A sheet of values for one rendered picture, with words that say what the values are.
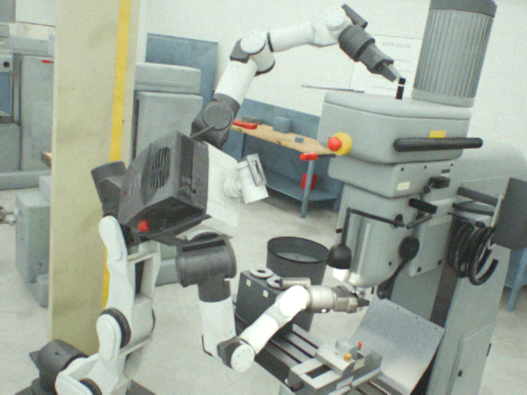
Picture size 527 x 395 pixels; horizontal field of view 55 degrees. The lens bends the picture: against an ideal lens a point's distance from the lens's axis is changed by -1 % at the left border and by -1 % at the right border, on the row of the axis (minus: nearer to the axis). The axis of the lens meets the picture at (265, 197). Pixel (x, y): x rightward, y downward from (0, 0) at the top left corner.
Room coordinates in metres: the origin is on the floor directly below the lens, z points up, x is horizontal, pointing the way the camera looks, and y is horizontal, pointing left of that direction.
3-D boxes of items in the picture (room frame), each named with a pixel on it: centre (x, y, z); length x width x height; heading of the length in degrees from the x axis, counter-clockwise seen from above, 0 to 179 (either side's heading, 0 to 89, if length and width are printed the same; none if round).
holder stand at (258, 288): (1.82, -0.06, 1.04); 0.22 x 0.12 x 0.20; 44
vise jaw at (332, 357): (1.49, -0.30, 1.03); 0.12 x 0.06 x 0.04; 44
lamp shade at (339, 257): (1.37, -0.23, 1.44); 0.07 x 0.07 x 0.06
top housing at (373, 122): (1.53, -0.35, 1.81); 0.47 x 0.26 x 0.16; 134
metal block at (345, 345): (1.52, -0.34, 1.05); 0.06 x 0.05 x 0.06; 44
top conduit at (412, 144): (1.44, -0.47, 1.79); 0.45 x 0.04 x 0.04; 134
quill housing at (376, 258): (1.53, -0.35, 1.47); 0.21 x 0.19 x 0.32; 44
